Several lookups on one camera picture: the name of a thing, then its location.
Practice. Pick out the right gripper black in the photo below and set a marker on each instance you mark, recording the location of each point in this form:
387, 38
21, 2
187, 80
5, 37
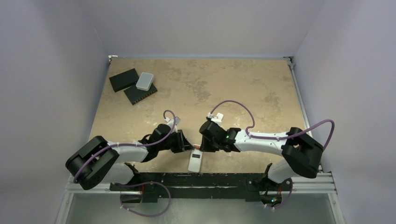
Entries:
205, 141

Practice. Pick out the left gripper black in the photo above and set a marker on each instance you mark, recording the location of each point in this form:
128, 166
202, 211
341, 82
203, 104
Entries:
186, 145

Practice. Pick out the white red remote control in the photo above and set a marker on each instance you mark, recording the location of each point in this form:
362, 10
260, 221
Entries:
195, 161

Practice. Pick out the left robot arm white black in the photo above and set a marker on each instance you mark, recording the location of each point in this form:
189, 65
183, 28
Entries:
100, 160

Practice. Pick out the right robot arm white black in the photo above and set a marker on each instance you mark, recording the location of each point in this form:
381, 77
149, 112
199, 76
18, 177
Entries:
301, 153

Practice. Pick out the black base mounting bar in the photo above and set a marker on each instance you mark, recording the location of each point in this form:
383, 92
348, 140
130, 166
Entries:
251, 187

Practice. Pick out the black box with slots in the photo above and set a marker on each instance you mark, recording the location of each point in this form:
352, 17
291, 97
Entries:
136, 95

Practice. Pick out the translucent grey plastic case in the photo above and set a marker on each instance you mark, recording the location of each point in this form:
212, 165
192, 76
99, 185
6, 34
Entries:
145, 81

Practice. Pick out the black box upper left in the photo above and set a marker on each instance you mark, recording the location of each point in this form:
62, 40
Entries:
124, 80

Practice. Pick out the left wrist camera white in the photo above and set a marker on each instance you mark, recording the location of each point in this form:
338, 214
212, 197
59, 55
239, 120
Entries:
173, 123

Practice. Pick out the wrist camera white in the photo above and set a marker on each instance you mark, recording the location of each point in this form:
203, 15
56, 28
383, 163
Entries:
216, 118
173, 123

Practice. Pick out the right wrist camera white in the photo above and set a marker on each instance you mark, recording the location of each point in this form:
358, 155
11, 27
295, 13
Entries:
216, 118

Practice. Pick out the aluminium frame rail right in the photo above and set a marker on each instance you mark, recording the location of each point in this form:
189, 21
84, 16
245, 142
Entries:
303, 111

